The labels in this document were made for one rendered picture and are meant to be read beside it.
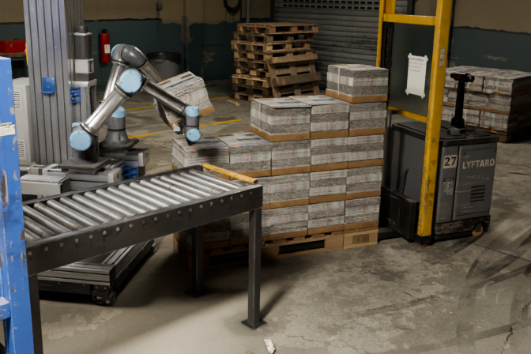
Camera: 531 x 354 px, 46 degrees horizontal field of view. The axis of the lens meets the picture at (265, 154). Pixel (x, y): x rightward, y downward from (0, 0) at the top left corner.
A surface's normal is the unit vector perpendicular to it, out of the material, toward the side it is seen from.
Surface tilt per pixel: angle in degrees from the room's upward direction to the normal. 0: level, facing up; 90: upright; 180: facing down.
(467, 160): 90
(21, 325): 90
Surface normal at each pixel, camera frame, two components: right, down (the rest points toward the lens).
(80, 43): -0.14, 0.24
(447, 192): 0.38, 0.23
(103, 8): 0.69, 0.19
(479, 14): -0.72, 0.16
